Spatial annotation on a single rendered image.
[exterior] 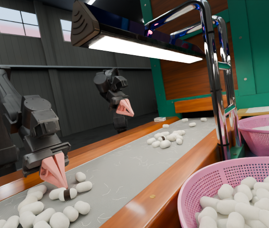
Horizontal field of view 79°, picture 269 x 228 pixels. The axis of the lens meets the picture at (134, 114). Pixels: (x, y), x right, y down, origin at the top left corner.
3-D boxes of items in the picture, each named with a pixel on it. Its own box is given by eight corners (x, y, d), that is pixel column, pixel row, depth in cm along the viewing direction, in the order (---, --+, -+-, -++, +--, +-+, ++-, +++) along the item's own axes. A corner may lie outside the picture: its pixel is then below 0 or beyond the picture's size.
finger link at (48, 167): (88, 170, 37) (69, 142, 41) (57, 186, 32) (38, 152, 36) (82, 187, 41) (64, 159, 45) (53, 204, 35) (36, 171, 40)
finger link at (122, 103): (143, 106, 71) (128, 95, 76) (132, 109, 66) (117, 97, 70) (137, 119, 75) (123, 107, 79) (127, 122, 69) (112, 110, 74)
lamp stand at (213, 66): (162, 173, 50) (136, 24, 47) (188, 151, 65) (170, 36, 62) (233, 187, 38) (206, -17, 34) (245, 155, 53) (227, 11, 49)
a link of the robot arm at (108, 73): (112, 74, 77) (117, 66, 105) (94, 78, 78) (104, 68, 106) (118, 98, 82) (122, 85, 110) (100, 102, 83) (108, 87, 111)
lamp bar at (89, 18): (70, 46, 34) (63, 10, 33) (189, 63, 80) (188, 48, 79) (93, 30, 28) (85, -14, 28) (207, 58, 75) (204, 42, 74)
